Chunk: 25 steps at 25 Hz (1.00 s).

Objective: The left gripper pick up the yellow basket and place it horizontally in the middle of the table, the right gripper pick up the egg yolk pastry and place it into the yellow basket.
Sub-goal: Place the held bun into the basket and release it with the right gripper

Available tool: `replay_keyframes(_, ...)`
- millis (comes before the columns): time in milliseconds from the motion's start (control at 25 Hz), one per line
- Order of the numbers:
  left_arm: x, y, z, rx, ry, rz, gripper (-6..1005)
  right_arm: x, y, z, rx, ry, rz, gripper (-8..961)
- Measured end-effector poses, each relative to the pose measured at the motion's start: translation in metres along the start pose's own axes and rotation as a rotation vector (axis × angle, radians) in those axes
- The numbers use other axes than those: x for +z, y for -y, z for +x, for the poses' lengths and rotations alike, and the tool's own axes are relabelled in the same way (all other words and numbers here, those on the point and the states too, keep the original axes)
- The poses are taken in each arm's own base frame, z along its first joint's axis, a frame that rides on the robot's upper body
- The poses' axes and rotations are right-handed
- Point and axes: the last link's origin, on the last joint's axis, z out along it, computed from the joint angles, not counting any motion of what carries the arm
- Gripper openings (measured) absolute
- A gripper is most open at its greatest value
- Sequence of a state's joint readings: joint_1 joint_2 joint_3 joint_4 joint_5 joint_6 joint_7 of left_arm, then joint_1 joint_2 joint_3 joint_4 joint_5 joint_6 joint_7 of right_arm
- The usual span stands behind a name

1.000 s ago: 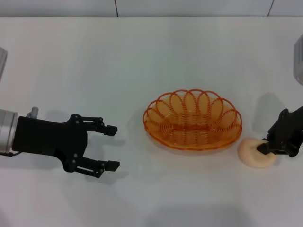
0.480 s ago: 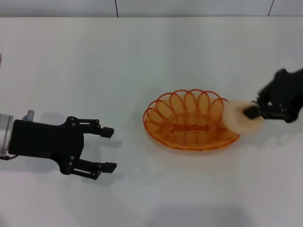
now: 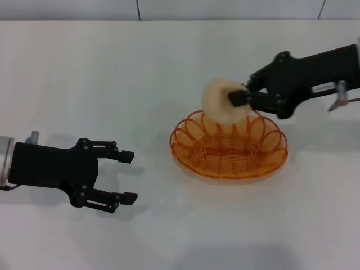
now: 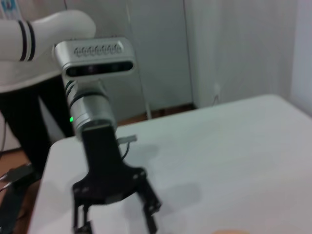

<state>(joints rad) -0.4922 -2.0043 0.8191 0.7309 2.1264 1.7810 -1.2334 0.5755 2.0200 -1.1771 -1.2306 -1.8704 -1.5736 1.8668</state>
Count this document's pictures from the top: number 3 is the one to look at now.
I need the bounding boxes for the pale round bread bun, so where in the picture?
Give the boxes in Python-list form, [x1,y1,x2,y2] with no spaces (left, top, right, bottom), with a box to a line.
[201,78,253,125]

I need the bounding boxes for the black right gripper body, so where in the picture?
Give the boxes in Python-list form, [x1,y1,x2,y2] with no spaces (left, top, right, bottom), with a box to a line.
[248,43,360,121]

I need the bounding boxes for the right arm grey connector cable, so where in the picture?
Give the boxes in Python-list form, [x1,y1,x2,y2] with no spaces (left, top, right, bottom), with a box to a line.
[328,80,360,113]

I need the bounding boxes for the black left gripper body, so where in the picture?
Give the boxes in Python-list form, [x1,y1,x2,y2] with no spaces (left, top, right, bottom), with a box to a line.
[7,137,100,209]

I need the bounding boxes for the orange wire woven basket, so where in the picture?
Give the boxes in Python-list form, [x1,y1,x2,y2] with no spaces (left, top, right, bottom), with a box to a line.
[169,109,289,181]

